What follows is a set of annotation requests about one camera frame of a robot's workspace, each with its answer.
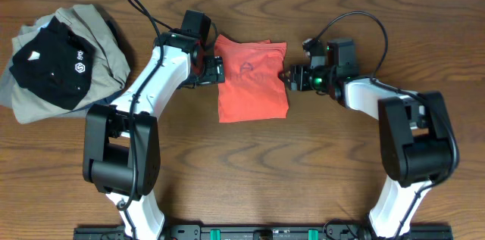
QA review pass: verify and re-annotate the red soccer t-shirt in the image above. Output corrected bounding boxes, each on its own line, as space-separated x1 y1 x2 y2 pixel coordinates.
214 35 289 123

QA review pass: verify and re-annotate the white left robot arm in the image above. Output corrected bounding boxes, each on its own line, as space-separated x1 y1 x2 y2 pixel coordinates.
83 28 224 239

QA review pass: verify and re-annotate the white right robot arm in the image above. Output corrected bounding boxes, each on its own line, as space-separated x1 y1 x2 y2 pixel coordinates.
279 65 458 239

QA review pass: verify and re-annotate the khaki folded shirt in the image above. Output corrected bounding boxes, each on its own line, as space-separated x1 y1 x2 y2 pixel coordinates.
1 5 130 124

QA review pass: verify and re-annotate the navy blue folded garment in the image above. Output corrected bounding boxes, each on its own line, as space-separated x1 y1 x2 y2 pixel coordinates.
93 91 123 105

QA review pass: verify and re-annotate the black polo shirt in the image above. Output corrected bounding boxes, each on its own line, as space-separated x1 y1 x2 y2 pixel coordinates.
10 17 95 111

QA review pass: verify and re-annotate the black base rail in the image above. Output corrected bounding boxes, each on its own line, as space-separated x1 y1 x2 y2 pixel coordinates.
73 223 454 240

